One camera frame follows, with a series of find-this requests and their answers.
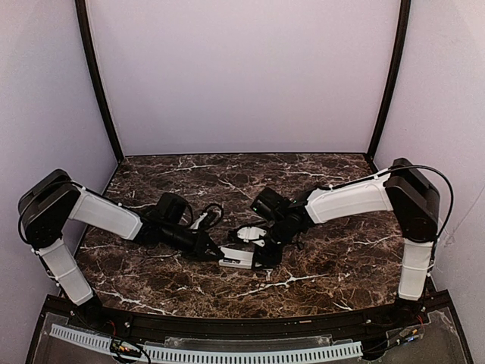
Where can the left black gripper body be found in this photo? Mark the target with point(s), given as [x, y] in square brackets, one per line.
[199, 243]

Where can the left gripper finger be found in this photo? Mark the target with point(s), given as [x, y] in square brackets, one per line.
[209, 244]
[207, 256]

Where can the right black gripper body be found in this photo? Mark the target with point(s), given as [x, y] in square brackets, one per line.
[267, 246]

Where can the white remote control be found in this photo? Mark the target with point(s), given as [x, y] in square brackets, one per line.
[234, 258]

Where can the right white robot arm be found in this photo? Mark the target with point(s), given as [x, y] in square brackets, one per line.
[401, 189]

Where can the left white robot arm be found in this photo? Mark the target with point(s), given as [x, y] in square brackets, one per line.
[56, 199]

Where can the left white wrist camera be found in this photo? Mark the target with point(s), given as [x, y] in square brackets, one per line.
[205, 221]

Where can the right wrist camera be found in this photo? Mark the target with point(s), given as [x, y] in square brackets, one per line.
[248, 234]

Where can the right white cable duct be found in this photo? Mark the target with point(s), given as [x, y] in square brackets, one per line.
[159, 354]

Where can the white cable duct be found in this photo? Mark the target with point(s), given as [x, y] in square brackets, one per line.
[159, 354]
[91, 341]

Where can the black front rail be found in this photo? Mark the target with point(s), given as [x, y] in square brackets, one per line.
[356, 324]

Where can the left white cable duct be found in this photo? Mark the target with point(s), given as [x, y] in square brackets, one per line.
[91, 341]

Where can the left black frame post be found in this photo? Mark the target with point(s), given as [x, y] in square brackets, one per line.
[96, 79]

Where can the black frame post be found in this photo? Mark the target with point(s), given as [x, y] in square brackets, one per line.
[96, 79]
[391, 79]

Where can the right black frame post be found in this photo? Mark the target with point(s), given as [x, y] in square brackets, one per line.
[391, 79]

